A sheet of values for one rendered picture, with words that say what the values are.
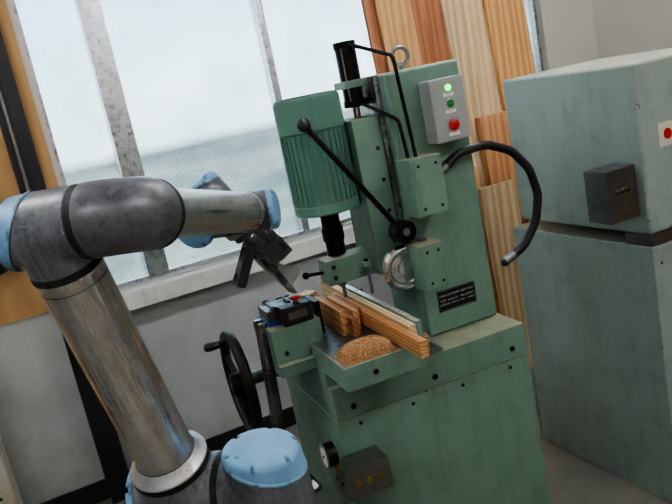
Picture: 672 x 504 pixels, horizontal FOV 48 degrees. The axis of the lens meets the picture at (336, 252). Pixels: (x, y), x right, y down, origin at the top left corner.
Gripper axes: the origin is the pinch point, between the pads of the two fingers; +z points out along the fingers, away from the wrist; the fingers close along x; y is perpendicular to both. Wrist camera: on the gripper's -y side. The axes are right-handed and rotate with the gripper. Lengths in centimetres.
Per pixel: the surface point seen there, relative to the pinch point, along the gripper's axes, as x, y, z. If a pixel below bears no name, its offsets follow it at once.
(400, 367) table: -26.4, 3.9, 22.9
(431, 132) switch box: -5, 54, -5
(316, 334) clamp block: -3.4, -3.1, 11.9
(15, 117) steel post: 131, -18, -78
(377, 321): -12.9, 9.3, 17.2
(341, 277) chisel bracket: 6.2, 13.1, 9.9
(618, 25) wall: 145, 233, 80
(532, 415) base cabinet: -12, 24, 72
